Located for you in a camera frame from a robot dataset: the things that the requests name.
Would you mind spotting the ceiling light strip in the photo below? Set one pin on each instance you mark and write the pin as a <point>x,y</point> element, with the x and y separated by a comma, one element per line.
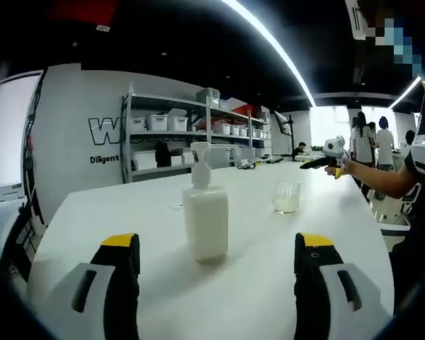
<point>280,46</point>
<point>405,92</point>

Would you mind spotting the black bag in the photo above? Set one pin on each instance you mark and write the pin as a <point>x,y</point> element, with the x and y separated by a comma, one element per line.
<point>163,154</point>

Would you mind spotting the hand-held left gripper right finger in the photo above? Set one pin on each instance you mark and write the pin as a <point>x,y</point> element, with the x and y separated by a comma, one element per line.
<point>315,283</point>

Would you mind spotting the white pump bottle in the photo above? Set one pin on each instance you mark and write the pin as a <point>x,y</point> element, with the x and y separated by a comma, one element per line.
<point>205,219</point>

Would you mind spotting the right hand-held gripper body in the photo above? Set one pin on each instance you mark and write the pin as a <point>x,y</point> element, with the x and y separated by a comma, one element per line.
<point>333,147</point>

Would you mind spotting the person's right hand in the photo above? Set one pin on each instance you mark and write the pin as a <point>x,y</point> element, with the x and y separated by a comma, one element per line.
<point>347,168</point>

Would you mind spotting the grey lidded storage box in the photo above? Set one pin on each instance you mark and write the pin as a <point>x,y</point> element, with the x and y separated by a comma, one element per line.
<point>208,96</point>

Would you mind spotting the red ceiling banner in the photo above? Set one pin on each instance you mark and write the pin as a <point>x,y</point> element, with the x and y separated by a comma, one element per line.
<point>81,12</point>

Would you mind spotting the grey metal storage shelf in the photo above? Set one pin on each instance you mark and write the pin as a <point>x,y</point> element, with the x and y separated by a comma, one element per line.
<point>127,141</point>

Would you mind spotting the black monitor on stand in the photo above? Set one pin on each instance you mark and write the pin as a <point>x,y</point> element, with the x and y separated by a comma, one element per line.
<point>282,122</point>

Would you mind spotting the white office chair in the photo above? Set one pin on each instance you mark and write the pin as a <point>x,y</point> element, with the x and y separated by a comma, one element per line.
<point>411,202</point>

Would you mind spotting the row of white storage boxes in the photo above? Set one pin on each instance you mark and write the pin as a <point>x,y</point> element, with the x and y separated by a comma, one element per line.
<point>157,122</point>

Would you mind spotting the ceiling air conditioner unit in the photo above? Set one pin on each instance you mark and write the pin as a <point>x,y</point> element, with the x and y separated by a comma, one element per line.
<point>357,21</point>

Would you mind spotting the idle gripper on table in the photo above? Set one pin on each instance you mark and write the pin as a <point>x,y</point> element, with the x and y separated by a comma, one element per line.
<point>248,163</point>

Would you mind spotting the clear plastic cup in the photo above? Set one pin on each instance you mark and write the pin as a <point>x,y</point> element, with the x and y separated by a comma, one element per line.
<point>287,202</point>

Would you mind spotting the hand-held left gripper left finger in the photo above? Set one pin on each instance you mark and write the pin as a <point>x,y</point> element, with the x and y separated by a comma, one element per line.
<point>92,283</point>

